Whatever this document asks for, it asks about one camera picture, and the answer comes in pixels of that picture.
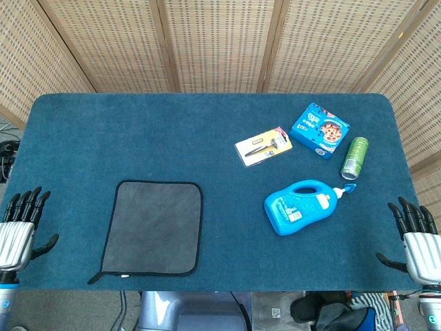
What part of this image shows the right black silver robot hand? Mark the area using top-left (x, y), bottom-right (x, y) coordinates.
top-left (375, 197), bottom-right (441, 285)

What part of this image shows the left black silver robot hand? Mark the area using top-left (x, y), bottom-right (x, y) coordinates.
top-left (0, 186), bottom-right (60, 273)

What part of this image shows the grey green microfibre cloth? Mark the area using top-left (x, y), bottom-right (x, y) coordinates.
top-left (87, 179), bottom-right (204, 285)

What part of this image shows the black white striped cloth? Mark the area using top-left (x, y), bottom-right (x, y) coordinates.
top-left (347, 292), bottom-right (396, 331)

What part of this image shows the black bag with blue trim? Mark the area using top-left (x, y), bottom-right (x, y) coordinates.
top-left (291, 291), bottom-right (378, 331)

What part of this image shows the green drink can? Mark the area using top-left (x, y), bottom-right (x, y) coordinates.
top-left (340, 136), bottom-right (369, 181)

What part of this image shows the blue detergent bottle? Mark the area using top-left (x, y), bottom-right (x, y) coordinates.
top-left (263, 178), bottom-right (358, 237)

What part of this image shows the blue felt table cover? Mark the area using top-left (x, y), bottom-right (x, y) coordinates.
top-left (0, 92), bottom-right (425, 293)

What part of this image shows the woven bamboo screen panel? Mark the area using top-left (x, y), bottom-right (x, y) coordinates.
top-left (151, 0), bottom-right (287, 94)
top-left (29, 0), bottom-right (180, 94)
top-left (354, 0), bottom-right (441, 211)
top-left (258, 0), bottom-right (431, 94)
top-left (0, 0), bottom-right (96, 131)

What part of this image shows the blue cookie box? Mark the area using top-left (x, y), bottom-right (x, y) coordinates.
top-left (289, 101), bottom-right (351, 161)

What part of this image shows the grey robot torso base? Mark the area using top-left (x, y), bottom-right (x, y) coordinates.
top-left (136, 291), bottom-right (254, 331)

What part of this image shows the razor blister pack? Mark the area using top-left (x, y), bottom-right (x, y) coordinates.
top-left (234, 126), bottom-right (294, 169)

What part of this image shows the black cable bundle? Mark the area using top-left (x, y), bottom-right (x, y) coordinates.
top-left (0, 120), bottom-right (22, 184)

